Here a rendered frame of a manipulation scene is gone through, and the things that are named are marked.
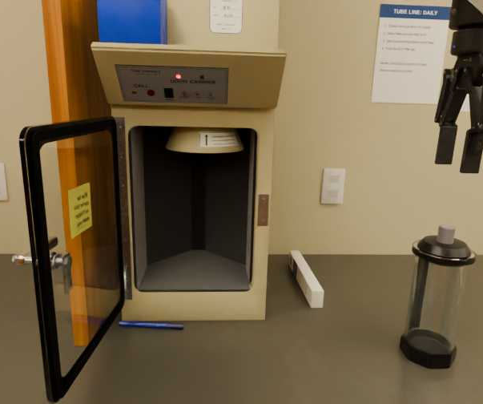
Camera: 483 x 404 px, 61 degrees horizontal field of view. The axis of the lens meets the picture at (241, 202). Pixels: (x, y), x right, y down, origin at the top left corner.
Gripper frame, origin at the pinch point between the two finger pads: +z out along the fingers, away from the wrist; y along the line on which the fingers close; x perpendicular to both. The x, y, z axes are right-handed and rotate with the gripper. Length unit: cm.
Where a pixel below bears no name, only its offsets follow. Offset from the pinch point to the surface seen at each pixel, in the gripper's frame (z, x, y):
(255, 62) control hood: -14.4, 36.5, 2.7
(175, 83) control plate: -10, 50, 6
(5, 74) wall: -12, 103, 56
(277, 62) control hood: -14.5, 32.7, 2.5
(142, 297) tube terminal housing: 35, 59, 12
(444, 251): 17.0, 2.1, -4.3
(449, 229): 13.6, 0.4, -2.1
